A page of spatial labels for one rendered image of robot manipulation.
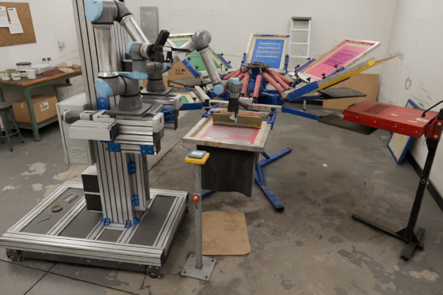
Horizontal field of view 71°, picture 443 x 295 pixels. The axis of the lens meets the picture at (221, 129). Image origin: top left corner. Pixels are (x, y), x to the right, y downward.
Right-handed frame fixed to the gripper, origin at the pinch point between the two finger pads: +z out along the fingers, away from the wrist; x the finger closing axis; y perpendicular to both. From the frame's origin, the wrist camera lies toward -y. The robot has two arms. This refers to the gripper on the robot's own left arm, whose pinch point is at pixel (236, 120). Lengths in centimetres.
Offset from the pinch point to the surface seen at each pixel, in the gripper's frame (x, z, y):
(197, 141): 44.8, 2.3, 19.0
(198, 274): 68, 100, 14
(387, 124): -8, -4, -114
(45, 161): -52, 91, 264
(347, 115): -23, -4, -87
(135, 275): 81, 100, 59
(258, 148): 45, 4, -24
